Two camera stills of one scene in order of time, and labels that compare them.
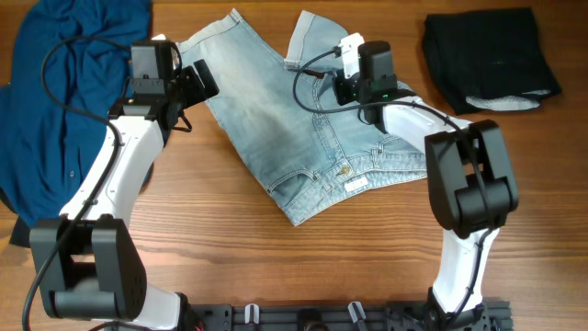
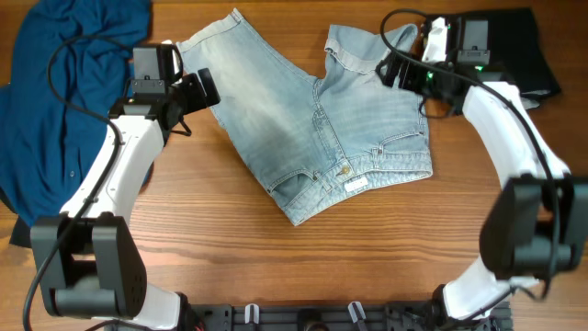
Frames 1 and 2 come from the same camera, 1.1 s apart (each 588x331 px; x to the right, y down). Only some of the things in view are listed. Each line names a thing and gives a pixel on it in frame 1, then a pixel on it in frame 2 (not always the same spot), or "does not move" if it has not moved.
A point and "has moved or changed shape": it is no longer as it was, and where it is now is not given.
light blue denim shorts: (310, 146) has moved or changed shape
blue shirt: (72, 64) does not move
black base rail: (492, 315) does not move
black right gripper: (346, 90) → (411, 80)
